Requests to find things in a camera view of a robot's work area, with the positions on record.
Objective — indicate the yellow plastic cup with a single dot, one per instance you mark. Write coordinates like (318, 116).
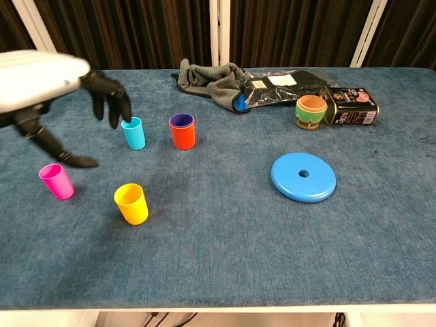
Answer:
(133, 211)

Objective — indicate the cyan plastic cup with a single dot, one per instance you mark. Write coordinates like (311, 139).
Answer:
(134, 138)

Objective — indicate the grey crumpled cloth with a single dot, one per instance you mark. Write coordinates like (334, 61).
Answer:
(211, 81)

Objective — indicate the dark pleated curtain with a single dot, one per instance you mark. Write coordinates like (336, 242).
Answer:
(136, 30)

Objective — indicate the white vertical frame post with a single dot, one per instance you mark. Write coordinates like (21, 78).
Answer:
(218, 34)

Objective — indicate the black rectangular tin can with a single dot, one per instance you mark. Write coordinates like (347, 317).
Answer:
(351, 112)

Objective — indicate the blue disc with hole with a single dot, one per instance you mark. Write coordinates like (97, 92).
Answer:
(289, 184)

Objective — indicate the blue velvet table cover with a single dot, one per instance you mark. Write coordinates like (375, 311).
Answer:
(218, 255)

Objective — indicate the orange plastic cup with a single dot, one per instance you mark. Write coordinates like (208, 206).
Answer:
(182, 139)

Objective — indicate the purple plastic cup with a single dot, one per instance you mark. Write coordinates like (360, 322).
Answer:
(182, 121)

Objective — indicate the pink plastic cup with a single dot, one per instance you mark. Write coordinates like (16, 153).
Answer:
(59, 187)

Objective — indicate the white slanted frame beam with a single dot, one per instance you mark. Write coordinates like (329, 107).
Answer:
(369, 30)
(34, 29)

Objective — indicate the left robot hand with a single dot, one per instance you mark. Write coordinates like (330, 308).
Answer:
(34, 78)

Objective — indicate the black socks in plastic bag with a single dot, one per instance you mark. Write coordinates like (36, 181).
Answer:
(289, 92)

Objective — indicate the green and orange wooden cup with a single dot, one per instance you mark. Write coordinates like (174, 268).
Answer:
(308, 117)

